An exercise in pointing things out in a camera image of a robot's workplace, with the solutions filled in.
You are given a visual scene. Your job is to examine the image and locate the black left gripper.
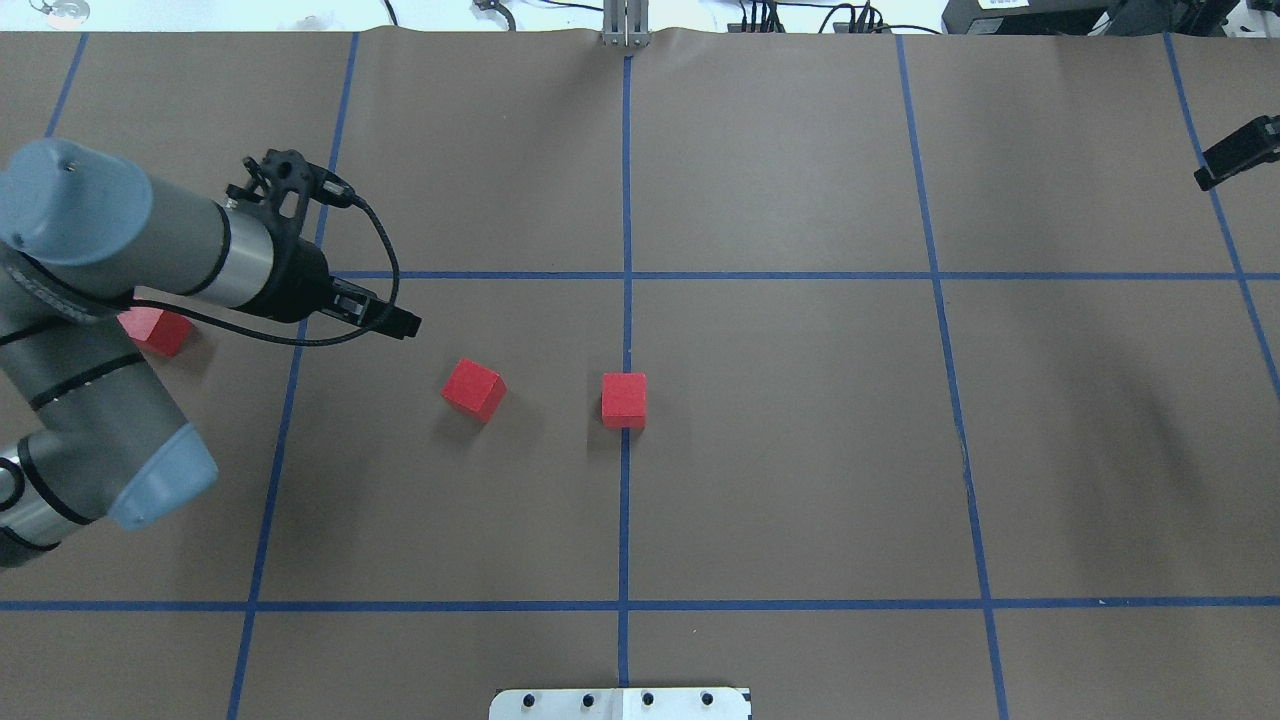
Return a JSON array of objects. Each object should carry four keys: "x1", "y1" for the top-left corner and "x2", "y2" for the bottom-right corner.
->
[{"x1": 255, "y1": 234, "x2": 421, "y2": 340}]

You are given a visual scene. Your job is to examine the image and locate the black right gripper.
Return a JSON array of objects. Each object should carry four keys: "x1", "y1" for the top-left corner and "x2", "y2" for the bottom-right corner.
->
[{"x1": 1193, "y1": 115, "x2": 1279, "y2": 192}]

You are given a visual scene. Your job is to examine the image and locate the red block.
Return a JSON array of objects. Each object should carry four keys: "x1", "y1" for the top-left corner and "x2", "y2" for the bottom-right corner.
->
[
  {"x1": 116, "y1": 307, "x2": 195, "y2": 357},
  {"x1": 440, "y1": 357, "x2": 508, "y2": 424}
]

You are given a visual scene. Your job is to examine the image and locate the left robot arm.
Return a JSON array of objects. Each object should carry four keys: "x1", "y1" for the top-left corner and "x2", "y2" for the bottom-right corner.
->
[{"x1": 1, "y1": 138, "x2": 421, "y2": 570}]

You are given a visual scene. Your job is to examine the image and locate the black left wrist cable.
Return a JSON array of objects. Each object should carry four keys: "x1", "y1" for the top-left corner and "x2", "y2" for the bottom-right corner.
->
[{"x1": 120, "y1": 181, "x2": 403, "y2": 348}]

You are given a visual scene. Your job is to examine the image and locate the aluminium frame post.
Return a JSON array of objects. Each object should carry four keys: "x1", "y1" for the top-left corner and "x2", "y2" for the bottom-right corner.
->
[{"x1": 600, "y1": 0, "x2": 652, "y2": 50}]

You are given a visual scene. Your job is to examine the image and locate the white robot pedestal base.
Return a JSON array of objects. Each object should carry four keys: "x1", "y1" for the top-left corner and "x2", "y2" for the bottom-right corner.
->
[{"x1": 488, "y1": 687, "x2": 754, "y2": 719}]

